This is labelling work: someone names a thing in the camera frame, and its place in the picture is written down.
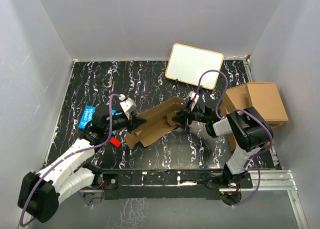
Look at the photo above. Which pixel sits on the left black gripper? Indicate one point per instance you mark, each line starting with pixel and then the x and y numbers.
pixel 136 122

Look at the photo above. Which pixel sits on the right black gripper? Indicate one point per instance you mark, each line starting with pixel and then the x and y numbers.
pixel 182 118

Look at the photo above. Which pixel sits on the blue treehouse book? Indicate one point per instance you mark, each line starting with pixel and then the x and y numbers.
pixel 87 116

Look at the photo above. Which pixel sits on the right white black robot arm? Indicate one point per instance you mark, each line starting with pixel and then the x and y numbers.
pixel 249 129

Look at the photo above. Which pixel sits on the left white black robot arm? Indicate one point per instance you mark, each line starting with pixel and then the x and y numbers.
pixel 42 192

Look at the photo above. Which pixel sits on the flat brown cardboard box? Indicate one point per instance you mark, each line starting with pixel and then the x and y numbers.
pixel 237 98

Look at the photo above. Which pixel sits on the closed brown cardboard box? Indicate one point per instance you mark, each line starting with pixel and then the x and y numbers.
pixel 266 99

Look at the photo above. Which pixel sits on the small red block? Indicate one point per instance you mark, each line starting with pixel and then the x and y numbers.
pixel 115 142

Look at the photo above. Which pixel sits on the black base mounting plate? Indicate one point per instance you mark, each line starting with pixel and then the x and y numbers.
pixel 117 184

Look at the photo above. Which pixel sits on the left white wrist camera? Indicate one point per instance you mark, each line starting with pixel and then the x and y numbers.
pixel 128 105

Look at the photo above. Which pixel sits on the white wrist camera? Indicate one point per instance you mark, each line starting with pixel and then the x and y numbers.
pixel 193 98
pixel 128 105

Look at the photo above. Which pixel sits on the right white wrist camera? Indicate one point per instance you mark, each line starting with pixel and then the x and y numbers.
pixel 193 98

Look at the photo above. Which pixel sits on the whiteboard with wooden frame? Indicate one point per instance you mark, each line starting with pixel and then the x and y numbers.
pixel 188 64

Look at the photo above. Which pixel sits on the aluminium frame rail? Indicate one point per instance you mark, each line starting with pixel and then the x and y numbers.
pixel 262 180

